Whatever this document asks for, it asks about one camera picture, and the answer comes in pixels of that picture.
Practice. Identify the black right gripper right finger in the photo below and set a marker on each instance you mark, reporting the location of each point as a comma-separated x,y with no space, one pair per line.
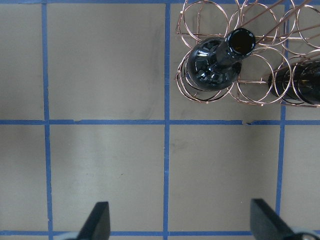
266,224

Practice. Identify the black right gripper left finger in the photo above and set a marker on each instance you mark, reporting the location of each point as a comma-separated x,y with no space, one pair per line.
96,227

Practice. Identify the dark bottle in basket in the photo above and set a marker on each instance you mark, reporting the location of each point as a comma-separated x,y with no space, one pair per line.
216,62
299,81

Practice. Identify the copper wire wine basket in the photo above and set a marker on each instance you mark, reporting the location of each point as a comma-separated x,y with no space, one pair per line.
254,56

